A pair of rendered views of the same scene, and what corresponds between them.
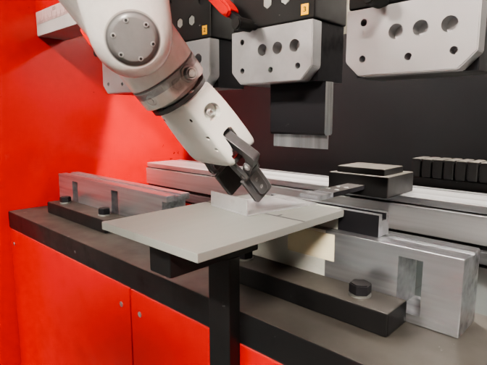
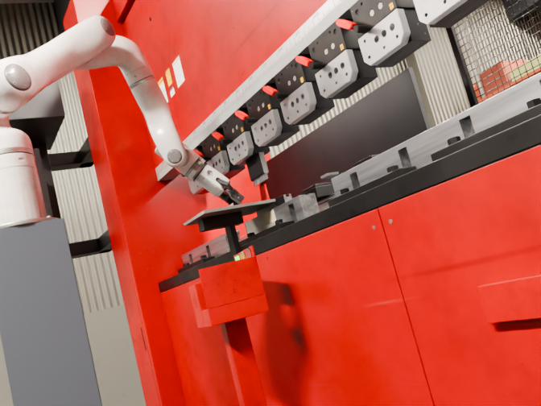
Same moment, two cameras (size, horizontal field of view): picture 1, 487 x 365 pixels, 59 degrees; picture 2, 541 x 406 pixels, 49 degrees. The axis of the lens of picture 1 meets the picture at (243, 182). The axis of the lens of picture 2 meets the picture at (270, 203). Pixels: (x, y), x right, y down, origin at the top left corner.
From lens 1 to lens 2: 152 cm
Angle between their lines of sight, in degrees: 23
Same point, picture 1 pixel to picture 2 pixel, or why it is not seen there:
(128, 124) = not seen: hidden behind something
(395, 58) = (264, 137)
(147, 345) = not seen: hidden behind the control
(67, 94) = (179, 209)
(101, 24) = (165, 155)
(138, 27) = (175, 153)
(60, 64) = (172, 193)
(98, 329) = not seen: hidden behind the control
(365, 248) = (281, 208)
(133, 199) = (215, 244)
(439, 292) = (299, 211)
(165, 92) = (192, 171)
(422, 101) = (362, 148)
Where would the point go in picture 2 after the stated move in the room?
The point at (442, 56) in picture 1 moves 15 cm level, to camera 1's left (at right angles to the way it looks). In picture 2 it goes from (271, 131) to (229, 146)
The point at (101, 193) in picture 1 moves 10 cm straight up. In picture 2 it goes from (202, 250) to (196, 228)
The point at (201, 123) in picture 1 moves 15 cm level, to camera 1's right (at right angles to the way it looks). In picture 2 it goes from (207, 178) to (248, 164)
